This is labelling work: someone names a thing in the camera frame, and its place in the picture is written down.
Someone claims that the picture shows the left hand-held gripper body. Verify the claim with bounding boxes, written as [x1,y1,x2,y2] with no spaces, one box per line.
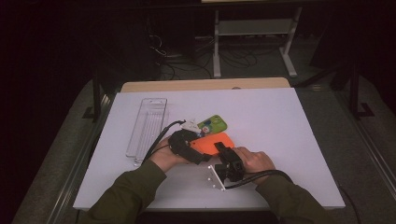
[167,119,206,166]

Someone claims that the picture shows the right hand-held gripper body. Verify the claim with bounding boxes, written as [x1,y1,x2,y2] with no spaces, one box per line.
[207,148,244,191]

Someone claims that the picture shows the orange phone case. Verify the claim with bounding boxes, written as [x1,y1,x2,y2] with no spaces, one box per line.
[190,132,235,157]

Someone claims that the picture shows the green cartoon phone case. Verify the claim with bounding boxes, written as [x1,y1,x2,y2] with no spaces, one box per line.
[196,114,228,138]

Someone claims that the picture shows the clear plastic tray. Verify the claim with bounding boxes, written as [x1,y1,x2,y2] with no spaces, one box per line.
[125,97,169,166]

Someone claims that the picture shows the person's left hand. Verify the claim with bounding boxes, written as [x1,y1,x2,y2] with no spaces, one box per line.
[148,136,190,174]

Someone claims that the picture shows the person's right hand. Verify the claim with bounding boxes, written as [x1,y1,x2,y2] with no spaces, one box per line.
[233,147,276,185]

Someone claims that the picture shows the wooden table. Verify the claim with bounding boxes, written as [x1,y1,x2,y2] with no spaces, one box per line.
[120,77,291,93]

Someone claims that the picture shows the white board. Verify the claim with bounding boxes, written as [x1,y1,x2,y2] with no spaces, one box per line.
[73,87,346,212]

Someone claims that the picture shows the black metal stand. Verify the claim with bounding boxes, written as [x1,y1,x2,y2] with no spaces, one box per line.
[347,60,376,121]
[81,72,105,123]

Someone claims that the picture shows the left hand-held gripper black cable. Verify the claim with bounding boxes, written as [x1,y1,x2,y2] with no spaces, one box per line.
[141,119,187,166]

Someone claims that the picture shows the hand-held gripper black cable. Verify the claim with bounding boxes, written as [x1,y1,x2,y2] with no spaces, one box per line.
[224,169,362,224]
[141,119,187,166]

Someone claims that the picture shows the right hand-held gripper black cable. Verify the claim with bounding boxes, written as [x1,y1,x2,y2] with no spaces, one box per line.
[224,169,362,224]

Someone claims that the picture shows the black floor cables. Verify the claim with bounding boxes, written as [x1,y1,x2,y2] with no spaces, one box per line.
[148,32,260,80]

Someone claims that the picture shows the aluminium rail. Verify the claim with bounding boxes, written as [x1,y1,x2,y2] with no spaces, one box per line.
[335,91,396,200]
[46,92,117,224]

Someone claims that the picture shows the white metal desk frame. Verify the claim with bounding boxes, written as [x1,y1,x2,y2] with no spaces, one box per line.
[201,0,312,78]

